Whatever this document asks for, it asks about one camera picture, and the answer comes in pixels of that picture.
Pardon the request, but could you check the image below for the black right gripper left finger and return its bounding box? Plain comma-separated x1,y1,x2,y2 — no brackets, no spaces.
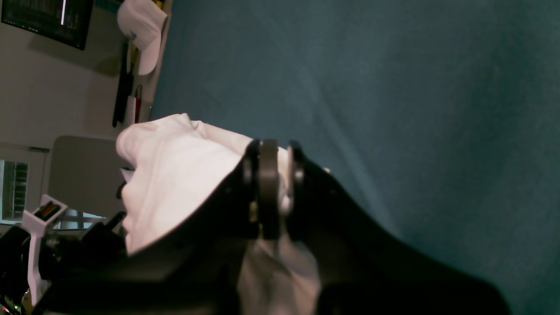
39,140,280,315

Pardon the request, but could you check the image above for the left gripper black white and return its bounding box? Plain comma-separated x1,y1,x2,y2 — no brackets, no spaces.
1,195,126,315

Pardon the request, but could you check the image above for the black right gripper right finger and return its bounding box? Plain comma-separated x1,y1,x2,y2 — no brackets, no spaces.
287,141,511,315

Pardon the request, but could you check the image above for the white T-shirt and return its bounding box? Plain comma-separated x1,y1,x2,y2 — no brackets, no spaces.
116,113,322,315

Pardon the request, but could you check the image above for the teal table cloth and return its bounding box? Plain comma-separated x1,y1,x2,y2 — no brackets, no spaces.
151,0,560,315

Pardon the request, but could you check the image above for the dark computer monitor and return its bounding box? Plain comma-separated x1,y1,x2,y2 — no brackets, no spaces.
1,0,94,50

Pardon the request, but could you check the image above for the white baseball cap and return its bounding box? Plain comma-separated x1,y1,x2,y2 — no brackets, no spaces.
117,0,168,76

